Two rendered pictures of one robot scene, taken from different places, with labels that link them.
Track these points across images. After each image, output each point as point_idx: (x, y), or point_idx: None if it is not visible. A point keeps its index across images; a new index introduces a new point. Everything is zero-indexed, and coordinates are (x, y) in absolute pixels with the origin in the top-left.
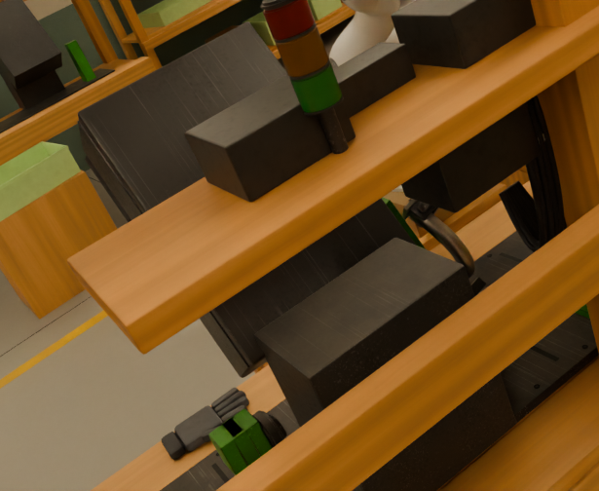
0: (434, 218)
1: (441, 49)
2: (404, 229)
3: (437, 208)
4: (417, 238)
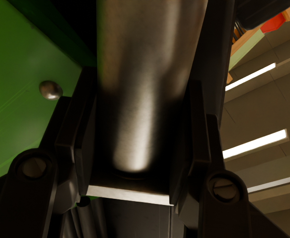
0: (186, 79)
1: None
2: (227, 52)
3: (18, 177)
4: (42, 29)
